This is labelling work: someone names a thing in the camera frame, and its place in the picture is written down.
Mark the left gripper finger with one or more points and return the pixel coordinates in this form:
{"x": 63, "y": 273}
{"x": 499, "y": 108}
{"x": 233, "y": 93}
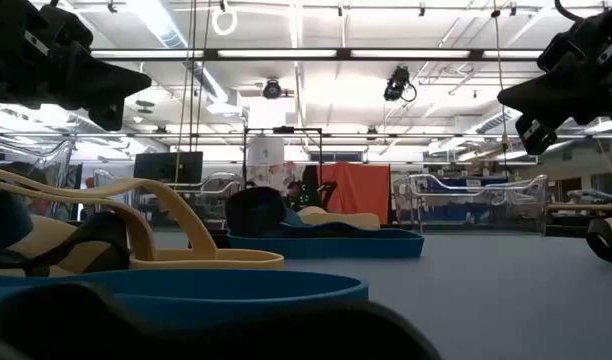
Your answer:
{"x": 108, "y": 115}
{"x": 111, "y": 82}

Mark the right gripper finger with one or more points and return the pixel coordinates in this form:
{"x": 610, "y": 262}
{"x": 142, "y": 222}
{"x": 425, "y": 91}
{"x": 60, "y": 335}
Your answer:
{"x": 536, "y": 100}
{"x": 536, "y": 135}

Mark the tan rubber band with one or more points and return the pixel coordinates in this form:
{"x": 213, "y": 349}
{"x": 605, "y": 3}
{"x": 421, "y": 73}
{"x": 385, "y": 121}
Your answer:
{"x": 226, "y": 260}
{"x": 346, "y": 220}
{"x": 46, "y": 235}
{"x": 143, "y": 240}

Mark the wide black rubber band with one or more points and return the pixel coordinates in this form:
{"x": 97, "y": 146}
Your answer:
{"x": 256, "y": 210}

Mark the blue rubber band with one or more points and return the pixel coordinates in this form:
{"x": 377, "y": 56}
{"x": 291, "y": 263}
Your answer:
{"x": 236, "y": 310}
{"x": 336, "y": 247}
{"x": 6, "y": 220}

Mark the black monitor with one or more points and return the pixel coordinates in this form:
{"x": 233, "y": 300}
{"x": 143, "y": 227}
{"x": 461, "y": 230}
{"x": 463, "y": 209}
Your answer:
{"x": 166, "y": 167}

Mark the light blue item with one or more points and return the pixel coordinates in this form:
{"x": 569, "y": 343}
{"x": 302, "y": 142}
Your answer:
{"x": 596, "y": 196}

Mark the wooden table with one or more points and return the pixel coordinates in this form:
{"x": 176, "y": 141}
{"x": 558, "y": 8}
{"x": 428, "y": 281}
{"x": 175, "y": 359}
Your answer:
{"x": 586, "y": 207}

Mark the white cylinder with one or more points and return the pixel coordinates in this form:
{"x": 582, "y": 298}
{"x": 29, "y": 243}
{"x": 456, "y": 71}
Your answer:
{"x": 266, "y": 150}

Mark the floral cloth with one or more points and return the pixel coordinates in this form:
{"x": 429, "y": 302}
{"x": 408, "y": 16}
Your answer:
{"x": 273, "y": 175}

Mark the orange cloth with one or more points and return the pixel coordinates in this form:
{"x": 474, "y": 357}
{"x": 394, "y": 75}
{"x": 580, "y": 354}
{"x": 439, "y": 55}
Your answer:
{"x": 361, "y": 190}

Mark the person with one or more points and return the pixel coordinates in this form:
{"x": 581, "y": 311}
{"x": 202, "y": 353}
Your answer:
{"x": 295, "y": 192}

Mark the black robot with green lights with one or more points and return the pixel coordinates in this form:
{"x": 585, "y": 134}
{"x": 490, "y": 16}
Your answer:
{"x": 328, "y": 192}

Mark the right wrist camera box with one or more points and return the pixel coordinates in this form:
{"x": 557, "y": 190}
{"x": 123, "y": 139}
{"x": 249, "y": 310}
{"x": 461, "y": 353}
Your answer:
{"x": 561, "y": 52}

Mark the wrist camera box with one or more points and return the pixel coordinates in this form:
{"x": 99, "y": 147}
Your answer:
{"x": 561, "y": 52}
{"x": 66, "y": 27}

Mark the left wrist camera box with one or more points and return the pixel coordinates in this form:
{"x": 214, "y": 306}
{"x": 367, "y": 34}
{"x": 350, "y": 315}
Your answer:
{"x": 66, "y": 27}

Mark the black dome camera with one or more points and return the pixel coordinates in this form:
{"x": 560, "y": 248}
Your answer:
{"x": 272, "y": 90}

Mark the black stand frame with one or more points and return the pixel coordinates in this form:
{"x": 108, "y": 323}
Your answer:
{"x": 283, "y": 130}

